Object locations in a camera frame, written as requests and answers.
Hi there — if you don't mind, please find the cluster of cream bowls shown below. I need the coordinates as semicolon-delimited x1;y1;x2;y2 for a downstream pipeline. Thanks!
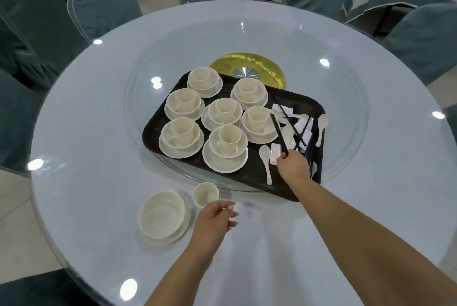
161;67;272;158

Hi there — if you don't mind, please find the dark brown serving tray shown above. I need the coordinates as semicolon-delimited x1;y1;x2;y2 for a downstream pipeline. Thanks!
142;71;326;202

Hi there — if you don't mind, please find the cluster of cream teacups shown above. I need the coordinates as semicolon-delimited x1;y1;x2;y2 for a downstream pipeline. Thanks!
169;68;272;149

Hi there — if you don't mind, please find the person's left forearm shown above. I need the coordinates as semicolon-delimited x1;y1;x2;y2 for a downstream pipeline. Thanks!
144;237;215;306

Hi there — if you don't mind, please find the silver turntable hub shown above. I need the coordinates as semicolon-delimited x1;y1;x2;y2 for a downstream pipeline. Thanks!
232;65;263;78

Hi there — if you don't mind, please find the person's right hand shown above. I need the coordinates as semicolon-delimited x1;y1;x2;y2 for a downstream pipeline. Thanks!
277;149;315;189

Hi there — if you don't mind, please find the cream ceramic saucer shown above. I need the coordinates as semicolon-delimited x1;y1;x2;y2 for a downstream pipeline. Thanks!
140;191;192;246

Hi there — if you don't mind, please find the cluster of cream saucers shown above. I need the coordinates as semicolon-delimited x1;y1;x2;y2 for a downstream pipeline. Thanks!
159;73;269;174

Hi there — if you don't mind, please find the gold turntable base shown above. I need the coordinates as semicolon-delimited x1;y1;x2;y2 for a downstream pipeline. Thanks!
209;53;287;90

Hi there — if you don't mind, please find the cream ceramic bowl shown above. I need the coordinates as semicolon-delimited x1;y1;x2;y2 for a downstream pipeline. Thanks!
139;190;187;240

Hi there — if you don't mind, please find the cream ceramic teacup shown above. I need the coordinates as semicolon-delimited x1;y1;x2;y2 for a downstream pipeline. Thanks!
193;183;220;209

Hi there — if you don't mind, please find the person's right forearm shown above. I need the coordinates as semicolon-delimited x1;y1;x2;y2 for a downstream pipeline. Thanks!
285;174;457;306

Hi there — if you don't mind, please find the white chopstick rest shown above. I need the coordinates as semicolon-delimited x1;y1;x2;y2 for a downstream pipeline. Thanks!
270;143;283;166
293;117;315;140
272;103;295;118

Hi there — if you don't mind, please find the glass lazy susan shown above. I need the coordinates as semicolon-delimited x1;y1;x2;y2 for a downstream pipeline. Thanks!
123;23;370;193

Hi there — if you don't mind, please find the person's left hand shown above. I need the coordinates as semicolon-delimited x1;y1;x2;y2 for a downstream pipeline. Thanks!
192;200;239;249

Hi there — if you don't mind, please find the bundle of black chopsticks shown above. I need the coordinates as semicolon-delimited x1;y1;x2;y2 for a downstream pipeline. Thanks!
278;104;321;176

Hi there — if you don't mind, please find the black chopstick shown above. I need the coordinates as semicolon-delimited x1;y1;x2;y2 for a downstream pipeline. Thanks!
270;113;289;157

